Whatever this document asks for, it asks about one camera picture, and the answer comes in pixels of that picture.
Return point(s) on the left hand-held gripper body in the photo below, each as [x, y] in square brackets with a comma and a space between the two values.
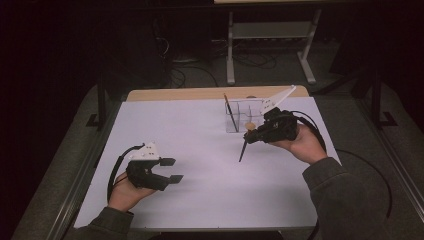
[143, 175]

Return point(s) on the thin black makeup brush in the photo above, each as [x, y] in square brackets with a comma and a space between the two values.
[230, 111]

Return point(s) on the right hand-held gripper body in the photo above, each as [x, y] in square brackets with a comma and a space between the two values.
[278, 126]

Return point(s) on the white table mat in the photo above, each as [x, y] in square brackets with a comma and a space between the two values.
[200, 126]

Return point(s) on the black metal stand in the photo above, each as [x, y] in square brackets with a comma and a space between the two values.
[376, 100]
[101, 103]

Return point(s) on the clear plastic organizer box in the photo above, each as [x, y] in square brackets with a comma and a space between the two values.
[243, 113]

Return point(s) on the aluminium rail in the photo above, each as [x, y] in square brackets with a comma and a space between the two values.
[396, 160]
[76, 186]

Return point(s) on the white metal desk frame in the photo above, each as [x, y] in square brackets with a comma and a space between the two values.
[230, 50]

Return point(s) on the round-head black makeup brush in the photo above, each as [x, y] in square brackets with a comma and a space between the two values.
[242, 151]

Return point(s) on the person's right hand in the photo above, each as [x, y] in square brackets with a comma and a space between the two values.
[306, 146]

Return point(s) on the person's left hand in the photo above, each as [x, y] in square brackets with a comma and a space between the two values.
[126, 196]

